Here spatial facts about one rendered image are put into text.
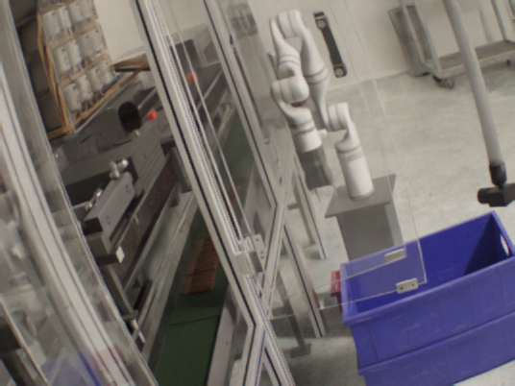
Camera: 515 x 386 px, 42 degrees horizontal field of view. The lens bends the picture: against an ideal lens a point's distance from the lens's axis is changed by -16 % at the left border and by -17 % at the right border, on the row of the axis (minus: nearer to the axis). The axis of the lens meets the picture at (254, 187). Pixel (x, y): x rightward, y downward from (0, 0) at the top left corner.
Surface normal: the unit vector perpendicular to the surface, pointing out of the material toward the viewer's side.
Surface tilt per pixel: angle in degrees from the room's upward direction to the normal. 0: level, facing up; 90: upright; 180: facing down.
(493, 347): 90
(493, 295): 90
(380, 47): 90
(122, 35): 90
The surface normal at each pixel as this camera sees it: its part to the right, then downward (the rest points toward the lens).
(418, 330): -0.06, 0.34
